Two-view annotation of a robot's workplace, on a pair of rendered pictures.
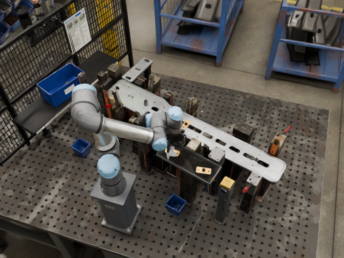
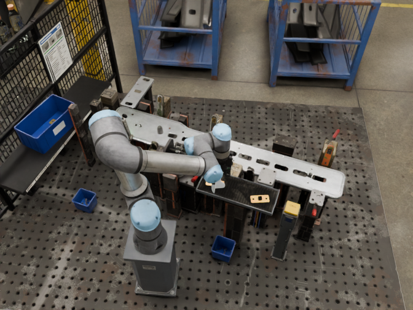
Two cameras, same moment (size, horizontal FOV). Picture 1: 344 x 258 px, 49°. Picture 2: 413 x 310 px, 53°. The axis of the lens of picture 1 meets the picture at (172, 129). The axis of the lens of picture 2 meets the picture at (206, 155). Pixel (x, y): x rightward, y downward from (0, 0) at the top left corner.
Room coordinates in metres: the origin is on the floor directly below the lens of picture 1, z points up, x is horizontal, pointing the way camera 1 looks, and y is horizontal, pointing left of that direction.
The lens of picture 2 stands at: (0.19, 0.33, 2.76)
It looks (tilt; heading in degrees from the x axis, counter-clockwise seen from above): 50 degrees down; 346
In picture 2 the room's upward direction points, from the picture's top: straight up
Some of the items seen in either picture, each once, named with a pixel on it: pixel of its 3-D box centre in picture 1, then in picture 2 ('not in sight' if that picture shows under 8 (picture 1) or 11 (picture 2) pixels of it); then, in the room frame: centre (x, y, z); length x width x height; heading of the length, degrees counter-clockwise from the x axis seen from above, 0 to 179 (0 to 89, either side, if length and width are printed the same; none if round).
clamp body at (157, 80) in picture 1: (156, 95); (166, 120); (2.04, 0.12, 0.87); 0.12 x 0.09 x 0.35; 145
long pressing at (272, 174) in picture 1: (189, 125); (219, 149); (1.63, -0.12, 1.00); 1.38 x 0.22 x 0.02; 55
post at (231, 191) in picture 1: (223, 202); (284, 234); (1.08, -0.30, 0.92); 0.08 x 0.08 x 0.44; 55
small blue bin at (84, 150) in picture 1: (81, 148); (85, 201); (1.64, 0.67, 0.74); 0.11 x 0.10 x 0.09; 55
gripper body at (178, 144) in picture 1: (176, 136); (222, 162); (1.28, -0.03, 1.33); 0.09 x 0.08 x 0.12; 64
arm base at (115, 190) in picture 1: (112, 180); (149, 233); (1.11, 0.34, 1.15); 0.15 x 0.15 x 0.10
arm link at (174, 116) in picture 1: (174, 117); (220, 138); (1.28, -0.02, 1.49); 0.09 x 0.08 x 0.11; 96
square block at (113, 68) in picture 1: (116, 84); (113, 114); (2.17, 0.43, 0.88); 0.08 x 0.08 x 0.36; 55
